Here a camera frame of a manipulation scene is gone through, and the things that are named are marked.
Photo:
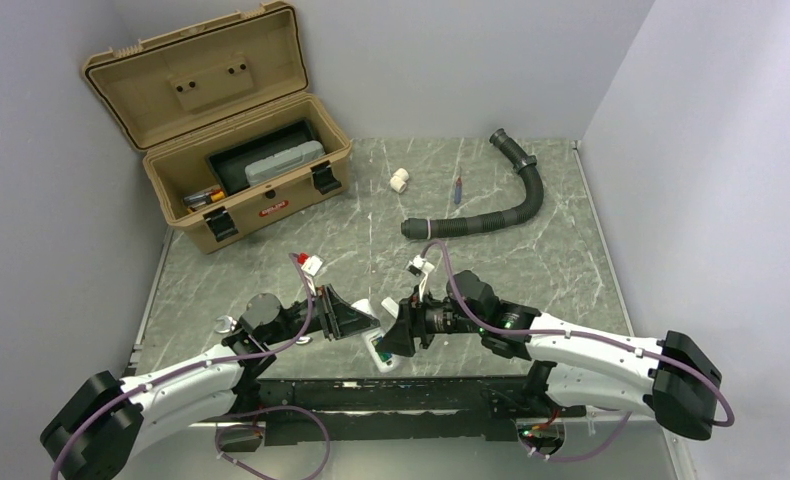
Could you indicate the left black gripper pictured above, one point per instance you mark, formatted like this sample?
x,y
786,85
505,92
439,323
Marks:
x,y
339,319

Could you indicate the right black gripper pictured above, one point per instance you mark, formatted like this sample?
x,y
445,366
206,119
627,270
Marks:
x,y
411,324

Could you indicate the white remote control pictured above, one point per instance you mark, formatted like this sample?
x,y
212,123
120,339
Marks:
x,y
372,337

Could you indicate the white battery cover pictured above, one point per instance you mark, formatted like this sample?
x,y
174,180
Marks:
x,y
391,306

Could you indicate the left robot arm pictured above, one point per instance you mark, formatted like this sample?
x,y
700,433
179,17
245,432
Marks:
x,y
109,420

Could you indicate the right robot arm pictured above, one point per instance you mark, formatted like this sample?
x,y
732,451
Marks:
x,y
670,380

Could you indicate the silver open-end wrench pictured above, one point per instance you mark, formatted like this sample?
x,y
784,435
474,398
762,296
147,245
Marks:
x,y
225,324

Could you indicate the white pipe fitting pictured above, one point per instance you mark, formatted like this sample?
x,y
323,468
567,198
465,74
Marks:
x,y
399,180

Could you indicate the grey plastic case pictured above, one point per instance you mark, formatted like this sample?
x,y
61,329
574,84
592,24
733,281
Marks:
x,y
268,168

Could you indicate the orange black tool in toolbox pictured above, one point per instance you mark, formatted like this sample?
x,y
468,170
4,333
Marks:
x,y
200,199

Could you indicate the black tray in toolbox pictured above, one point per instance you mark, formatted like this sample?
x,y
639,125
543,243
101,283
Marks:
x,y
228,165

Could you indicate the tan plastic toolbox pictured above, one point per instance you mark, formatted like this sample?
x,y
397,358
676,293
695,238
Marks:
x,y
184,95

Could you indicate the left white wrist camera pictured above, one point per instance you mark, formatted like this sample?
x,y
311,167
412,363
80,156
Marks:
x,y
309,264

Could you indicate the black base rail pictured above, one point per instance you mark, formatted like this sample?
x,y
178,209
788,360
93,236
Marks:
x,y
407,408

